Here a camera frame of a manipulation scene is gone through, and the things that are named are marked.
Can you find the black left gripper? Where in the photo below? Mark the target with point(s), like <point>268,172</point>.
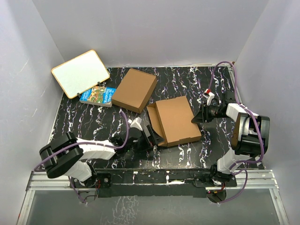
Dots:
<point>153,137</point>

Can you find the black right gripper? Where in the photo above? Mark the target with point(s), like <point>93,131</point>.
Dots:
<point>198,118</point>

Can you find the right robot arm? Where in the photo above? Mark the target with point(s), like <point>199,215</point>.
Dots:
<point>249,140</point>

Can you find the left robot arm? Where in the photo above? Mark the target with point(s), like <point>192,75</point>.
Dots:
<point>65,156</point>

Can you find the closed brown cardboard box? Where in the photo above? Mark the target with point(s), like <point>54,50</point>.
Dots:
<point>134,90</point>

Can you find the colourful blue book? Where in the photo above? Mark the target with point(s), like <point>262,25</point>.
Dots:
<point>101,96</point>

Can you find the yellow framed whiteboard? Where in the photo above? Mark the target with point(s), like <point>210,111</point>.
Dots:
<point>80,73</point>

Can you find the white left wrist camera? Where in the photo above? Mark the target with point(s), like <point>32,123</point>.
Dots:
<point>137,123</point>

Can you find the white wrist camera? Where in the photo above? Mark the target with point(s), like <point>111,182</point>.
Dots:
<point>137,123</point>
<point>209,98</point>

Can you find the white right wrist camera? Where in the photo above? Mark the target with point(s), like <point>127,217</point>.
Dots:
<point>209,98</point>

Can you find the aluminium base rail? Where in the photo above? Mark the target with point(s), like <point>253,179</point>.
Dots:
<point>132,202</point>

